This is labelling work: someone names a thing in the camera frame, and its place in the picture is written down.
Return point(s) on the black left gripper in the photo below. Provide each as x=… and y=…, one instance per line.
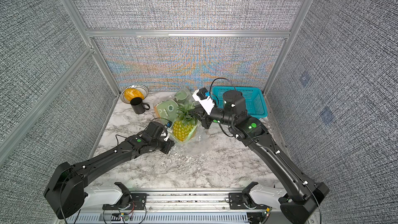
x=170, y=144

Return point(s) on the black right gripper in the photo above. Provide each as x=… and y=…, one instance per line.
x=207, y=118

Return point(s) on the yellow pineapple with green crown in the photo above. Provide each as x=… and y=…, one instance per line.
x=185, y=123

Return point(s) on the clear green zip-top bag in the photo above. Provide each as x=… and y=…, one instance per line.
x=198, y=143

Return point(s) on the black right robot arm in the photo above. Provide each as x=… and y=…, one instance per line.
x=302, y=195

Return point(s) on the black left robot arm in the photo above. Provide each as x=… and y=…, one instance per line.
x=65, y=191

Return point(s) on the black mug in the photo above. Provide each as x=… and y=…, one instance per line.
x=138, y=106

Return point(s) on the patterned white bowl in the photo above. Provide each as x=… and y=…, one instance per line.
x=141, y=88

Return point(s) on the orange fruit in bowl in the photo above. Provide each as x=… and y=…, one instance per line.
x=131, y=93

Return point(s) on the teal plastic basket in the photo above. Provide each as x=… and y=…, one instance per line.
x=255, y=102

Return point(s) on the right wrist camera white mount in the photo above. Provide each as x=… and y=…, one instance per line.
x=203, y=97

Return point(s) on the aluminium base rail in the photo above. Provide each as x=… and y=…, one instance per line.
x=184, y=206

